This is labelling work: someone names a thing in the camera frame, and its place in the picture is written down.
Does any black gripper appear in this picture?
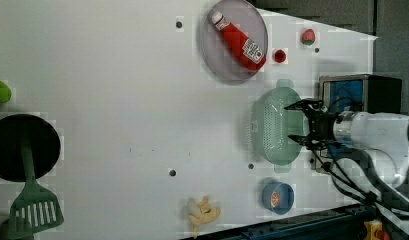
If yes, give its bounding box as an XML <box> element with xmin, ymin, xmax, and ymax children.
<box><xmin>285</xmin><ymin>99</ymin><xmax>337</xmax><ymax>150</ymax></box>

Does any green plastic strainer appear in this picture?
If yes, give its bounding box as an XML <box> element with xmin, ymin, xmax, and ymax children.
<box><xmin>248</xmin><ymin>79</ymin><xmax>305</xmax><ymax>173</ymax></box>

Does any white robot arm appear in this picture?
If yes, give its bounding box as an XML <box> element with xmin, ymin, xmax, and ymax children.
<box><xmin>287</xmin><ymin>99</ymin><xmax>409</xmax><ymax>187</ymax></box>

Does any silver black toaster oven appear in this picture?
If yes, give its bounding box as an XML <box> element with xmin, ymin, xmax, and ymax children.
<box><xmin>318</xmin><ymin>75</ymin><xmax>402</xmax><ymax>170</ymax></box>

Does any red toy strawberry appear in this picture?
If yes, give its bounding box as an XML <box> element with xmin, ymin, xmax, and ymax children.
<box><xmin>274</xmin><ymin>50</ymin><xmax>287</xmax><ymax>63</ymax></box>

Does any blue bowl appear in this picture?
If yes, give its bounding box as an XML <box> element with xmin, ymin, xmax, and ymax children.
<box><xmin>262</xmin><ymin>182</ymin><xmax>295</xmax><ymax>215</ymax></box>

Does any orange slice toy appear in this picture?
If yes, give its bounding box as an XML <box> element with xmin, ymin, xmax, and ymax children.
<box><xmin>271</xmin><ymin>192</ymin><xmax>280</xmax><ymax>207</ymax></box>

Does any red ketchup bottle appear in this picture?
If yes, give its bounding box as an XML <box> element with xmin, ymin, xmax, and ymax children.
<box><xmin>211</xmin><ymin>11</ymin><xmax>266</xmax><ymax>72</ymax></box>

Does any red green toy fruit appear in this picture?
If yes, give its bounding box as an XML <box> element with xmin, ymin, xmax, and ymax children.
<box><xmin>301</xmin><ymin>29</ymin><xmax>316</xmax><ymax>46</ymax></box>

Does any grey round plate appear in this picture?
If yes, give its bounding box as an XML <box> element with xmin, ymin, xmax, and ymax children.
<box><xmin>200</xmin><ymin>0</ymin><xmax>268</xmax><ymax>81</ymax></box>

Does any peeled toy banana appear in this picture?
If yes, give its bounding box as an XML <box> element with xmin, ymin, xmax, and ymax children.
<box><xmin>188</xmin><ymin>196</ymin><xmax>221</xmax><ymax>239</ymax></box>

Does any green slotted spatula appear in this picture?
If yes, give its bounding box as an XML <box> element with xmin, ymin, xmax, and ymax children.
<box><xmin>8</xmin><ymin>135</ymin><xmax>64</xmax><ymax>240</ymax></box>

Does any black frying pan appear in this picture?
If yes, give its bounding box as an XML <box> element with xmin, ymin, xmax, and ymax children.
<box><xmin>0</xmin><ymin>114</ymin><xmax>61</xmax><ymax>182</ymax></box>

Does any green toy vegetable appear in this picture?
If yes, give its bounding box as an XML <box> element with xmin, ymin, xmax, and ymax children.
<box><xmin>0</xmin><ymin>81</ymin><xmax>12</xmax><ymax>103</ymax></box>

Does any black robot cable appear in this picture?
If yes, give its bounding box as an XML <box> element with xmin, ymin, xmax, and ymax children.
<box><xmin>310</xmin><ymin>146</ymin><xmax>409</xmax><ymax>218</ymax></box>

